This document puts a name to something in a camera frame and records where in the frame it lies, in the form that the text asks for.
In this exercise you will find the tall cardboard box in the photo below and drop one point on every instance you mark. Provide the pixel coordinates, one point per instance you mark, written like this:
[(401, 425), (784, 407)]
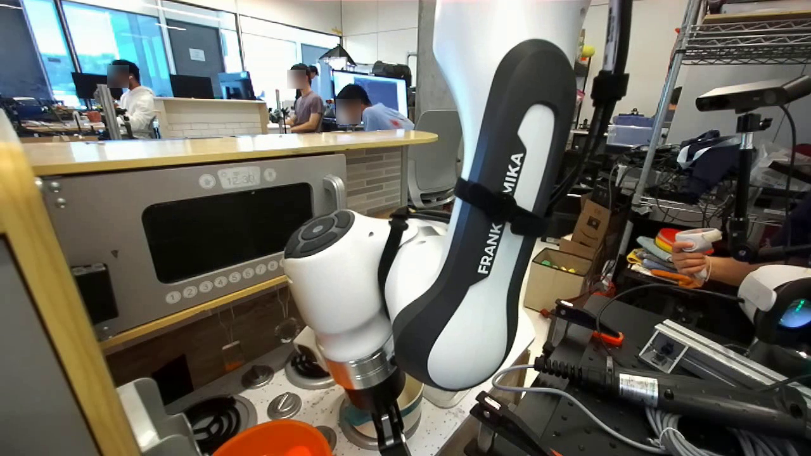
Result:
[(593, 224)]

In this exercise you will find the person in grey shirt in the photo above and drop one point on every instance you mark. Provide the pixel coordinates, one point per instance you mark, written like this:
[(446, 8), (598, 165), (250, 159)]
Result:
[(306, 104)]

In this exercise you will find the metal ladder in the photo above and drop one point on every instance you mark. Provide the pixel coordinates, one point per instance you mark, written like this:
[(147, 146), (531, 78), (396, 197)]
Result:
[(667, 103)]

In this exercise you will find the silver aluminium rail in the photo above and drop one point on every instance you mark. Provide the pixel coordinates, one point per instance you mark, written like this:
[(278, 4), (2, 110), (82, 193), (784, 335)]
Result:
[(717, 350)]

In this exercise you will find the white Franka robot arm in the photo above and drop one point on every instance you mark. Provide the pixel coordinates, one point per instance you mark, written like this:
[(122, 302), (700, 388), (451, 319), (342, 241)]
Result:
[(337, 281)]

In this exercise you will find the black bar clamp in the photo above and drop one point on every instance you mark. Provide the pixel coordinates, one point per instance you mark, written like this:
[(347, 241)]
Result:
[(503, 420)]

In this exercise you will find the blue plastic bin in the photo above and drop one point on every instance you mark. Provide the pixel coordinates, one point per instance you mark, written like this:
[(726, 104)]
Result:
[(629, 131)]

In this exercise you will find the bystander forearm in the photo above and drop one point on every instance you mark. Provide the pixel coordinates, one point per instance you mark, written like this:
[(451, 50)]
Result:
[(731, 269)]

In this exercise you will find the white reception desk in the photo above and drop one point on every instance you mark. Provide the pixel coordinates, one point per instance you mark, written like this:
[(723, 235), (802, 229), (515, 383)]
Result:
[(211, 118)]

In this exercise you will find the black hanging lamp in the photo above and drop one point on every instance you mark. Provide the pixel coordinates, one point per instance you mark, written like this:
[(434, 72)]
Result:
[(337, 54)]

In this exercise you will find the lit computer monitor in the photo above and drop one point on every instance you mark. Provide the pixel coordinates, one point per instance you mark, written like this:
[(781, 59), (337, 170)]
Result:
[(387, 89)]

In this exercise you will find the grey toy microwave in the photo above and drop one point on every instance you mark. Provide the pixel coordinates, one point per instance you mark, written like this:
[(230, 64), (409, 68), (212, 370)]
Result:
[(110, 245)]

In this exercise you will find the grey stove knob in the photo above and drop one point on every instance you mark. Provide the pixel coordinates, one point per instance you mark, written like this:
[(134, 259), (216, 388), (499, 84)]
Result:
[(285, 407), (324, 438), (256, 376)]

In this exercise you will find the open cardboard box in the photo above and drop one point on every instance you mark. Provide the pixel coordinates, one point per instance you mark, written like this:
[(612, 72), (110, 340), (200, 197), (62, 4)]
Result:
[(553, 282)]

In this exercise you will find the wooden toy kitchen frame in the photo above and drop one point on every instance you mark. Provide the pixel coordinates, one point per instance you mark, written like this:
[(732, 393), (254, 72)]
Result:
[(211, 150)]

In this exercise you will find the black camera on tripod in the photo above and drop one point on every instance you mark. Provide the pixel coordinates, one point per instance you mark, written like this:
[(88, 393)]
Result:
[(743, 94)]

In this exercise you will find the stack of colourful plates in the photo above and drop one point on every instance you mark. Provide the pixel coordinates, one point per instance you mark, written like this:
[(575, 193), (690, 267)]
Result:
[(653, 254)]

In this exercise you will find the black tripod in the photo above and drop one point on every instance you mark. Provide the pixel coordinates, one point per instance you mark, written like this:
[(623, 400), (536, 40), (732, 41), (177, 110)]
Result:
[(743, 182)]

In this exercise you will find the black cylindrical tool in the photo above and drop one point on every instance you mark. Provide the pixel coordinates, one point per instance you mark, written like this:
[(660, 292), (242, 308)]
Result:
[(674, 393)]

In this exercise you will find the orange plastic bowl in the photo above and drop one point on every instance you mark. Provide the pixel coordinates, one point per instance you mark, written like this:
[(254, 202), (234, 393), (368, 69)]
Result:
[(275, 441)]

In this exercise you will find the person in white shirt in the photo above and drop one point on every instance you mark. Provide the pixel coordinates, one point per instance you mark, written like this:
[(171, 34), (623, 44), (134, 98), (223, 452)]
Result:
[(134, 103)]

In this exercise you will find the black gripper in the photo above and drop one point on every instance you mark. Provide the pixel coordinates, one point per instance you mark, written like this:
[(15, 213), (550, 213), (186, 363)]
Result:
[(382, 400)]

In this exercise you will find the bystander hand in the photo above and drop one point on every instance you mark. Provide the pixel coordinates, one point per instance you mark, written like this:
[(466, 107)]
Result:
[(690, 265)]

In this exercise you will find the white device blue light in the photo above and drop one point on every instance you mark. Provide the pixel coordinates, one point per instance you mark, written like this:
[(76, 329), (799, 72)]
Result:
[(762, 287)]

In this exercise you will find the person in blue shirt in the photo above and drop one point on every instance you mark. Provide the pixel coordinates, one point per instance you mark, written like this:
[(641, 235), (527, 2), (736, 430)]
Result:
[(375, 116)]

